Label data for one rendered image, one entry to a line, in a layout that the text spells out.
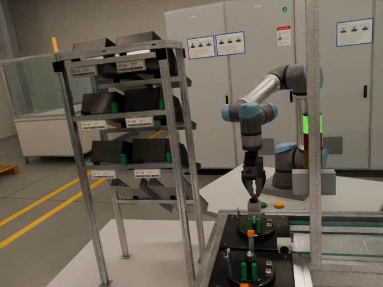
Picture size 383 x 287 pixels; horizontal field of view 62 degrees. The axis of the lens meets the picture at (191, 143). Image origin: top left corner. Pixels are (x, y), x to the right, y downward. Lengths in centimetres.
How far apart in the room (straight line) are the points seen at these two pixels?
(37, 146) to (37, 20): 589
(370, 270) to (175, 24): 377
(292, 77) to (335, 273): 84
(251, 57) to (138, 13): 604
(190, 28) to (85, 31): 667
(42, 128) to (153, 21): 459
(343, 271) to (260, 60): 326
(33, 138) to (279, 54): 475
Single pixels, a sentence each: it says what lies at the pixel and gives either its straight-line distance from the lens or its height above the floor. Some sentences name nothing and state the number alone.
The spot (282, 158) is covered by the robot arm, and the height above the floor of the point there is 106.
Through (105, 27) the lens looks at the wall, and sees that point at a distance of 1027.
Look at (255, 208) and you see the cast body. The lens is 117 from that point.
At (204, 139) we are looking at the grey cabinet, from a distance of 441.
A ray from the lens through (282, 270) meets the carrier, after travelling 105.
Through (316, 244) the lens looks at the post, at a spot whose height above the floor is 102.
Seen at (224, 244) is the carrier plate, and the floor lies 97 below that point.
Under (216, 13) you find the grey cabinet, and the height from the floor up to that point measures 212.
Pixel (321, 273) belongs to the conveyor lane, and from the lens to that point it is 113.
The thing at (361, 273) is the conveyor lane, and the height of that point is 93.
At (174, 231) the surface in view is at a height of 86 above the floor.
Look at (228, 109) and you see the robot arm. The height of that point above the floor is 139.
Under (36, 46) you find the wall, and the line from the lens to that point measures 1190.
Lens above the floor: 159
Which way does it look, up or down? 14 degrees down
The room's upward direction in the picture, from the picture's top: 7 degrees counter-clockwise
